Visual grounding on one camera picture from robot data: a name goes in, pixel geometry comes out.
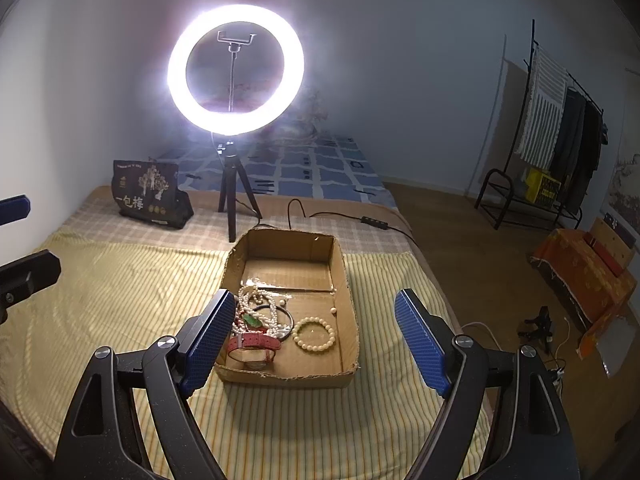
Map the black clothes rack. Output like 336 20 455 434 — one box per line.
474 19 608 231

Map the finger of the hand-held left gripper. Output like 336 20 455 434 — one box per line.
0 195 32 224
0 249 62 328

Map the striped cloth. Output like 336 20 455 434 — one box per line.
0 227 493 480

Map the black hanging garment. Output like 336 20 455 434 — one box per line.
570 97 608 216

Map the black printed bag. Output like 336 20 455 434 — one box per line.
111 159 195 231

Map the red box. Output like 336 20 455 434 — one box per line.
586 232 626 277

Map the red string jade pendant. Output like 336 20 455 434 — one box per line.
235 310 266 333

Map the red strap watch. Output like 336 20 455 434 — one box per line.
227 331 280 372

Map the phone holder clamp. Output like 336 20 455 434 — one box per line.
216 31 257 56

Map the cardboard box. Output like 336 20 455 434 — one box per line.
215 228 361 391

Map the striped towel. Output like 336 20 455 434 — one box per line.
515 45 571 166

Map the cream bead bracelet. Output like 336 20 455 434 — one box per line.
291 316 337 352

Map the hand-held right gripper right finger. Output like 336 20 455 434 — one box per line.
394 287 581 480

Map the wooden board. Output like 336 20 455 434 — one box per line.
590 216 640 266

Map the yellow crate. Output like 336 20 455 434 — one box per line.
522 167 563 206

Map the checked bed sheet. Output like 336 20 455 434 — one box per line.
75 185 416 261

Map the black cable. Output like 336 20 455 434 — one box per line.
260 199 413 237

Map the clear plastic sheet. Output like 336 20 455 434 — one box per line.
597 316 640 378

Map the white cable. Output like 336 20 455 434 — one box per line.
547 316 573 361

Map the small black clamp stand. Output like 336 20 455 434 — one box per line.
517 307 556 343

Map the wall poster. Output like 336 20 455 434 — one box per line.
602 132 640 251

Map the grey hanging garment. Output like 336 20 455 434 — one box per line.
550 87 588 181

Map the black tripod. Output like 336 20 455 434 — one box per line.
216 141 263 243

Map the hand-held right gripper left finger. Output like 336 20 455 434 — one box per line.
52 288 237 480

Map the white ring light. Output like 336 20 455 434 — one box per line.
167 4 305 136

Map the black bangle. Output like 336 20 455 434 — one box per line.
250 302 295 343

